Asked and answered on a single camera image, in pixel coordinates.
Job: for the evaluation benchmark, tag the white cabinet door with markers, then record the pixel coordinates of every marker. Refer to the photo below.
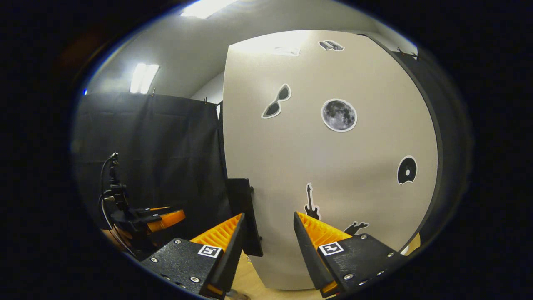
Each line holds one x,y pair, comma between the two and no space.
333,175

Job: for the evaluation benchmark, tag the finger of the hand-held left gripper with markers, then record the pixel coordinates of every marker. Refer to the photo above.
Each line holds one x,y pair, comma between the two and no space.
150,211
168,220

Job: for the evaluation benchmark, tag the black backdrop cloth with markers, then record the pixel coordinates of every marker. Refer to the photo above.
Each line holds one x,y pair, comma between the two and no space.
166,146

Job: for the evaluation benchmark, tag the long ceiling light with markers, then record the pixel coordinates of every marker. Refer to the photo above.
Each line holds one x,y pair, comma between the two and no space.
206,7
143,78

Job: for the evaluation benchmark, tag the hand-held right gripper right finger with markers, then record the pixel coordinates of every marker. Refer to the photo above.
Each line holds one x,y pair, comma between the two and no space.
306,250

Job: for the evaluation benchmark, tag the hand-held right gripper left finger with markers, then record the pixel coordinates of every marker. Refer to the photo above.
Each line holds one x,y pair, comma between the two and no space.
231,258

